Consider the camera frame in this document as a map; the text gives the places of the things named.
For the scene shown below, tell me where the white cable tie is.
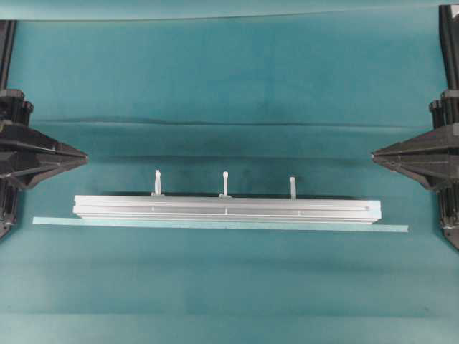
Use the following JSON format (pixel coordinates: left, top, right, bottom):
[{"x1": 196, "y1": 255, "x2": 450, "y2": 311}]
[
  {"x1": 219, "y1": 171, "x2": 231, "y2": 198},
  {"x1": 151, "y1": 170, "x2": 164, "y2": 197},
  {"x1": 289, "y1": 176, "x2": 297, "y2": 199}
]

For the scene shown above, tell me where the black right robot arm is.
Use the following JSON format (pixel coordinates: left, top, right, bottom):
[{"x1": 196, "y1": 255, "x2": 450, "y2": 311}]
[{"x1": 372, "y1": 90, "x2": 458, "y2": 191}]

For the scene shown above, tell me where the light teal tape strip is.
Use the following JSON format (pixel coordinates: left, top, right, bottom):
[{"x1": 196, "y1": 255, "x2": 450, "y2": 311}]
[{"x1": 32, "y1": 216, "x2": 408, "y2": 233}]

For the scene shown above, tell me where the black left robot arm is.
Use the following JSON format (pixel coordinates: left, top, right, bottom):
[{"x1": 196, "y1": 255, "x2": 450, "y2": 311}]
[{"x1": 1, "y1": 90, "x2": 88, "y2": 190}]

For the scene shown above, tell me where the white cable tie left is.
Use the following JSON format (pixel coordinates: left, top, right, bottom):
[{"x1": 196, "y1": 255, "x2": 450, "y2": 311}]
[{"x1": 151, "y1": 170, "x2": 164, "y2": 197}]

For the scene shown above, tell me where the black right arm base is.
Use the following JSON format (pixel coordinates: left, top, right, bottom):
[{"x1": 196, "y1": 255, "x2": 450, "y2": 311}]
[{"x1": 439, "y1": 4, "x2": 458, "y2": 248}]

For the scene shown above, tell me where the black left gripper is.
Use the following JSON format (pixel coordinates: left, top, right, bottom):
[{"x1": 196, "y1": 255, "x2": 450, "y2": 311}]
[{"x1": 1, "y1": 123, "x2": 88, "y2": 190}]

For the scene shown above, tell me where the white cable tie middle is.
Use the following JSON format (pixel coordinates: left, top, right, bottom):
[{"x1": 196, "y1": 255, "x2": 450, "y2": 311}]
[{"x1": 219, "y1": 171, "x2": 231, "y2": 198}]

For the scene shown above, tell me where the large silver metal rail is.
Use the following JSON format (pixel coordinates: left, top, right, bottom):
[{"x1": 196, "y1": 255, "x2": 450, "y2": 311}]
[{"x1": 73, "y1": 195, "x2": 382, "y2": 224}]

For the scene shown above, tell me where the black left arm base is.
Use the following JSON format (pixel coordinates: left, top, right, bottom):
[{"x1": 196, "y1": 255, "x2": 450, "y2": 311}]
[{"x1": 1, "y1": 20, "x2": 18, "y2": 239}]

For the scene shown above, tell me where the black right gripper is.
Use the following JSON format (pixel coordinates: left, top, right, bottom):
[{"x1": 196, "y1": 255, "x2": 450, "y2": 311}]
[{"x1": 371, "y1": 123, "x2": 458, "y2": 189}]

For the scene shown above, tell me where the white cable tie right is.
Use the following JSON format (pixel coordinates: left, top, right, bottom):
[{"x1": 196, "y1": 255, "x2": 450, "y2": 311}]
[{"x1": 289, "y1": 176, "x2": 297, "y2": 199}]

